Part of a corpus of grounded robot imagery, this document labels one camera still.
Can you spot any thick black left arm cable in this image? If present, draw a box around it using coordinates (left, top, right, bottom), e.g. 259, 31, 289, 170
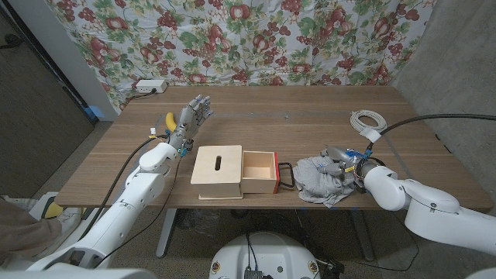
77, 133, 171, 239

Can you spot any white power strip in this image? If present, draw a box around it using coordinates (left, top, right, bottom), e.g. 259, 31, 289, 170
135, 79, 169, 95

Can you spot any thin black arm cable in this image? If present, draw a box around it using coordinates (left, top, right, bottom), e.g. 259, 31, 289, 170
92, 153, 185, 270
356, 211, 421, 272

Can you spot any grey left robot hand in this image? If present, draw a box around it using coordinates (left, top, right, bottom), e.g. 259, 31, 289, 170
170, 95, 215, 150

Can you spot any white robot chest edge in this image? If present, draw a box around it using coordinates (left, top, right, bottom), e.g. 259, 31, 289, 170
0, 267, 158, 279

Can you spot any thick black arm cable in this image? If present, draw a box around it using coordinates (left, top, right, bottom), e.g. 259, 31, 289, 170
360, 112, 496, 152
77, 133, 171, 239

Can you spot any grey table leg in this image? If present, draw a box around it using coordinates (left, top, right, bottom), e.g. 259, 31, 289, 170
155, 208, 178, 259
350, 208, 376, 263

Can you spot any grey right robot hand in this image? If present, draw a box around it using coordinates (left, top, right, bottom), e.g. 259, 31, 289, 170
318, 145, 367, 181

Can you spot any brown trouser leg of person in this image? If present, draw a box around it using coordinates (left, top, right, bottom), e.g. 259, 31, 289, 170
0, 193, 65, 264

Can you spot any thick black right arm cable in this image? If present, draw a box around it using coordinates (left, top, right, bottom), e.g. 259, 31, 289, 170
360, 112, 496, 152

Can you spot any wooden box with slot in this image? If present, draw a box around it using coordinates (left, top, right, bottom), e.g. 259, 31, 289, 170
190, 144, 244, 201

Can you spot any white shoe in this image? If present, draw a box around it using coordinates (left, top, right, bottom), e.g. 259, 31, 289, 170
57, 207, 84, 233

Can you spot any blue object on floor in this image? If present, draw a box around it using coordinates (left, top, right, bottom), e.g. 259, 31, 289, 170
84, 105, 105, 119

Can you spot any grey shirt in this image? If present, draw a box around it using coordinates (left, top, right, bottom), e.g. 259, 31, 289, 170
292, 154, 357, 209

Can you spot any yellow banana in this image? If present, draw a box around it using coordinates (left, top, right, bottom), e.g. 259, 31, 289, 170
165, 112, 179, 133

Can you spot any floral fruit print backdrop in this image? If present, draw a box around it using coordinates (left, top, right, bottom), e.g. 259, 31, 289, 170
44, 0, 437, 113

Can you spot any white robot torso base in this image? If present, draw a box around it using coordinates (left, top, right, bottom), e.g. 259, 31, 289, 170
208, 231, 322, 279

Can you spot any black door handle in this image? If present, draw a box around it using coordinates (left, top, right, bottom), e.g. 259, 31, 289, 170
0, 33, 22, 50

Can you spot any white and yellow floor base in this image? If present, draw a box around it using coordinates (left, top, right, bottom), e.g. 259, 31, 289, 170
29, 191, 94, 233

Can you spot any white coiled USB cable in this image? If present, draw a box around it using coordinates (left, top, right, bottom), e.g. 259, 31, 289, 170
350, 109, 388, 136

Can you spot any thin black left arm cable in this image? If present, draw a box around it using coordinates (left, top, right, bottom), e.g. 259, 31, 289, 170
92, 153, 185, 270

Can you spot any black power strip cord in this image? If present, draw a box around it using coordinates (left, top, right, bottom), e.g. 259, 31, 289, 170
122, 88, 158, 109

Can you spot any dark brown door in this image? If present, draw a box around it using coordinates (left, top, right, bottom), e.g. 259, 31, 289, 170
0, 7, 98, 198

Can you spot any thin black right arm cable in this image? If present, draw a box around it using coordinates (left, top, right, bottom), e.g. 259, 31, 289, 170
356, 211, 421, 272

